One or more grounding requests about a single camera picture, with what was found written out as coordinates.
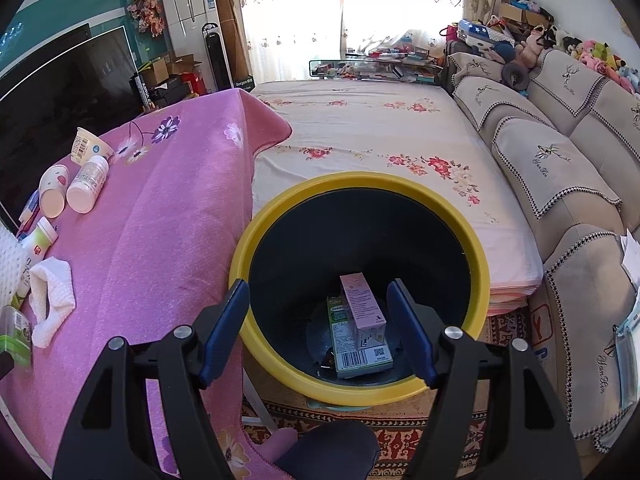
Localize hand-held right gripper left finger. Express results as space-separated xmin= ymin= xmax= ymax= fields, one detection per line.
xmin=52 ymin=278 xmax=251 ymax=480

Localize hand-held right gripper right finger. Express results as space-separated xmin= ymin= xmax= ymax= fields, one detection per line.
xmin=386 ymin=278 xmax=583 ymax=480

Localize yellow round waste bin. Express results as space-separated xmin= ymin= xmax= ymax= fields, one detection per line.
xmin=228 ymin=171 xmax=493 ymax=407

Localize green carton box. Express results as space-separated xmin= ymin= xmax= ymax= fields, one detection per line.
xmin=326 ymin=294 xmax=396 ymax=380

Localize pink carton box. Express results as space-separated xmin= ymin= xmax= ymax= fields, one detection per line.
xmin=340 ymin=272 xmax=387 ymax=348

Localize white table leg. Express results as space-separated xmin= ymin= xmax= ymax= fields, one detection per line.
xmin=243 ymin=360 xmax=273 ymax=428

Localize pink floral tablecloth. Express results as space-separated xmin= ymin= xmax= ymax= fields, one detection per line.
xmin=0 ymin=87 xmax=301 ymax=480

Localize cardboard sheet with red print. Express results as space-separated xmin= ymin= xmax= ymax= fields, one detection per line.
xmin=529 ymin=300 xmax=557 ymax=363

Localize person's leg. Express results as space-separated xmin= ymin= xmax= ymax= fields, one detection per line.
xmin=272 ymin=422 xmax=382 ymax=480

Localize white cloth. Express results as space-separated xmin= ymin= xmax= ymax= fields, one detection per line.
xmin=28 ymin=256 xmax=76 ymax=348

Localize white plastic bottle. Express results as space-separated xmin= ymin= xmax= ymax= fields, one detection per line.
xmin=66 ymin=155 xmax=110 ymax=214

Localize white tube with green print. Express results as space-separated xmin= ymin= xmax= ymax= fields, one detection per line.
xmin=20 ymin=216 xmax=60 ymax=258

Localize green lidded container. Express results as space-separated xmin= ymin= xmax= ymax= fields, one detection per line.
xmin=0 ymin=305 xmax=33 ymax=368

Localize white floral bed sheet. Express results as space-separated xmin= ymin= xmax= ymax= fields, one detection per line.
xmin=247 ymin=79 xmax=545 ymax=316

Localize beige sofa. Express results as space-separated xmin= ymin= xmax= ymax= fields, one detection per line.
xmin=445 ymin=47 xmax=640 ymax=456

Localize white foam mesh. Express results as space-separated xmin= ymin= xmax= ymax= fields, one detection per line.
xmin=0 ymin=222 xmax=28 ymax=311

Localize paper cup with pink heart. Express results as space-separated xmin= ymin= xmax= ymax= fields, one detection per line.
xmin=39 ymin=164 xmax=70 ymax=218

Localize blue slim packet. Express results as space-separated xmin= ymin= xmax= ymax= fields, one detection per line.
xmin=19 ymin=190 xmax=42 ymax=238

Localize white yogurt cup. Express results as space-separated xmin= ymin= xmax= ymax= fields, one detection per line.
xmin=71 ymin=126 xmax=116 ymax=165

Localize white papers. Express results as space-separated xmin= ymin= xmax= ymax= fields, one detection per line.
xmin=620 ymin=229 xmax=640 ymax=273

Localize open cardboard boxes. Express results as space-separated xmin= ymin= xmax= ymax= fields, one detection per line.
xmin=135 ymin=54 xmax=206 ymax=106

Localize grey neck pillow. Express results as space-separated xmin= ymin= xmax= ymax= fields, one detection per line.
xmin=501 ymin=61 xmax=532 ymax=87

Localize black television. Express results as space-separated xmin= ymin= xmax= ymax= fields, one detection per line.
xmin=0 ymin=24 xmax=146 ymax=226

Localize blue star print bag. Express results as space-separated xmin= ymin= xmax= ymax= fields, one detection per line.
xmin=457 ymin=19 xmax=506 ymax=53

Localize white refrigerator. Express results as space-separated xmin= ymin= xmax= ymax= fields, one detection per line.
xmin=158 ymin=0 xmax=221 ymax=61

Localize red flower decoration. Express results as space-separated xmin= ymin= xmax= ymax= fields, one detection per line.
xmin=127 ymin=0 xmax=166 ymax=38

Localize white lace curtain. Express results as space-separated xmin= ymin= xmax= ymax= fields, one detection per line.
xmin=235 ymin=0 xmax=501 ymax=81

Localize pile of plush toys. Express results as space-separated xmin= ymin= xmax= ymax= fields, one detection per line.
xmin=515 ymin=22 xmax=640 ymax=96

